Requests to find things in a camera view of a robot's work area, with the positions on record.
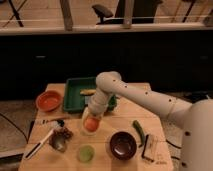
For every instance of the black office chair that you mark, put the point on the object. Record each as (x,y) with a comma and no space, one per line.
(128,12)

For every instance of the white paper cup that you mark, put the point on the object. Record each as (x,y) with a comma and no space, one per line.
(86,114)

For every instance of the dark brown bowl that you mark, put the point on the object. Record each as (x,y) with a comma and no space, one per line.
(122,145)

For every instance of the black handled fork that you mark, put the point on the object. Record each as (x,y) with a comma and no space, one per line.
(44,121)

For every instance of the metal measuring cup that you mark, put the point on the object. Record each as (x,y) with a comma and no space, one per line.
(57,142)

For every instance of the yellow corn piece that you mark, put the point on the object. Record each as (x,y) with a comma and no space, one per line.
(87,92)

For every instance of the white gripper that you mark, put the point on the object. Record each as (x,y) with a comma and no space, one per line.
(98,103)

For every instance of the black handled knife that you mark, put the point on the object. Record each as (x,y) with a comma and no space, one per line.
(35,149)

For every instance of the orange apple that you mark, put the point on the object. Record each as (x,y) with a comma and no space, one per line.
(91,124)

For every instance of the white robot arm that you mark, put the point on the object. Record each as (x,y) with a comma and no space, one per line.
(195,119)

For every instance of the brown pine cone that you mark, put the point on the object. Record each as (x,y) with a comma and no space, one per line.
(65,132)

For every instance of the orange bowl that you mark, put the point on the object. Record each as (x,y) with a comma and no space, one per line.
(48,101)

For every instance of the small green cup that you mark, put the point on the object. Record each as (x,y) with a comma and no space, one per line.
(85,153)

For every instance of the green plastic tray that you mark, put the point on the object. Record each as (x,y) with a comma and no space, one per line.
(73,101)

